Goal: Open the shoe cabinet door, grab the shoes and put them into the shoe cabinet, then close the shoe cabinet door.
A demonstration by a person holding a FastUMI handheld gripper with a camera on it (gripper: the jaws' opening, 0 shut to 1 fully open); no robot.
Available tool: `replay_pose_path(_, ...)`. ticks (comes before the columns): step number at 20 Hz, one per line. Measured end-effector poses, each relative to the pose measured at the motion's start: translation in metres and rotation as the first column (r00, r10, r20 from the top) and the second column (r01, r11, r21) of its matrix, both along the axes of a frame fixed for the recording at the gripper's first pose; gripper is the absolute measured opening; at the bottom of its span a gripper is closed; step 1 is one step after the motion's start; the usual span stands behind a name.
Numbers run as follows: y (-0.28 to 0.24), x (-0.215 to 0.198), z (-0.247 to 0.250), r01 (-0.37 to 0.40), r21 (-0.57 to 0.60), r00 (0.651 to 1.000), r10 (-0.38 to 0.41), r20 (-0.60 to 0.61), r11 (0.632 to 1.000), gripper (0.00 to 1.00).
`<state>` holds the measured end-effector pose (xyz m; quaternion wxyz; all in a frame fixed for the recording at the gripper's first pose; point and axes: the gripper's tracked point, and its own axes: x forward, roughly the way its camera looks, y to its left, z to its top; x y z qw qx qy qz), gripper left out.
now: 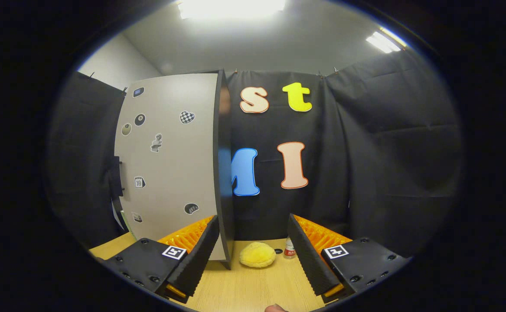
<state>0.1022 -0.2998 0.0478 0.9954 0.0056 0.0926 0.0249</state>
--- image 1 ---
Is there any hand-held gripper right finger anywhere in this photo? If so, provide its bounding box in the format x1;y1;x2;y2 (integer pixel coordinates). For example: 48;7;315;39
287;213;411;304

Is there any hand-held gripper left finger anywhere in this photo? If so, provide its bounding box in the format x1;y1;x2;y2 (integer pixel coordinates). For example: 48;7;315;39
101;215;220;304

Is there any dark grey shoe cabinet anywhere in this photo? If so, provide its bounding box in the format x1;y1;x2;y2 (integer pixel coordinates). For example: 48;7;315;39
114;69;236;270

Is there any yellow bun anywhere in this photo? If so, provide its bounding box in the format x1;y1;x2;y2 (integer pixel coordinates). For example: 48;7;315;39
239;242;277;268

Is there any green book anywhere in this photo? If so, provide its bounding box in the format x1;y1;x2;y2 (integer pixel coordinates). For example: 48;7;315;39
120;210;133;237

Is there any black backdrop cloth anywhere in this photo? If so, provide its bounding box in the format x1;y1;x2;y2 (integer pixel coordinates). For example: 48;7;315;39
45;48;464;256

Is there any small ceiling light panel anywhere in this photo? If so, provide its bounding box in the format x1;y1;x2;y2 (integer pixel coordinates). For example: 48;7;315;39
366;28;408;54

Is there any large ceiling light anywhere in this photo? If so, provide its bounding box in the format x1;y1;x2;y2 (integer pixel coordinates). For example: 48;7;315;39
177;0;287;20

